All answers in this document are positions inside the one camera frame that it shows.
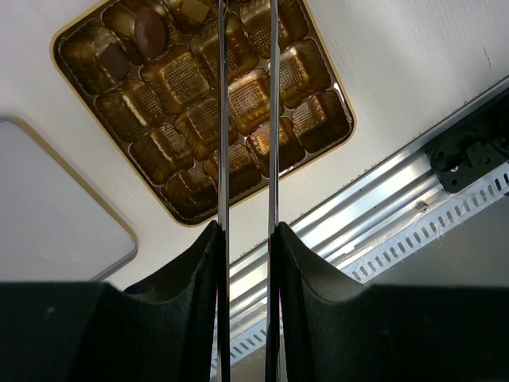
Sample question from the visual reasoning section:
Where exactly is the caramel chocolate in box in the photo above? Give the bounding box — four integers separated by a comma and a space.
181, 0, 210, 25

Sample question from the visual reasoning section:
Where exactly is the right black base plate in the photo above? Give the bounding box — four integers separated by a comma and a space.
425, 92, 508, 194

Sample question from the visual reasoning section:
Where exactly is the silver tin lid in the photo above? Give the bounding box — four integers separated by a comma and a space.
1, 119, 138, 282

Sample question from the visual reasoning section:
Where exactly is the left gripper tweezer left finger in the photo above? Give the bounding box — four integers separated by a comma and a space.
122, 0, 232, 382

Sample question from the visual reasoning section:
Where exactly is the aluminium mounting rail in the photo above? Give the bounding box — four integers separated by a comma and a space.
228, 77, 509, 331

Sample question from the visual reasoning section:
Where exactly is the white slotted cable duct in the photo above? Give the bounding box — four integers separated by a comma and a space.
230, 155, 508, 364

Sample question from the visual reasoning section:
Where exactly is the dark square chocolate in box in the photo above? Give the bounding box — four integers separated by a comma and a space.
98, 44, 130, 81

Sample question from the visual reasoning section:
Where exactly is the dark oval chocolate in box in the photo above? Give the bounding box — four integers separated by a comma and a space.
134, 7, 167, 59

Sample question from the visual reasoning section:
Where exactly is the left gripper tweezer right finger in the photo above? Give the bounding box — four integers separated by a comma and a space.
266, 1, 364, 381

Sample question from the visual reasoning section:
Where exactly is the gold chocolate box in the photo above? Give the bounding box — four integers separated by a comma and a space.
52, 1, 356, 226

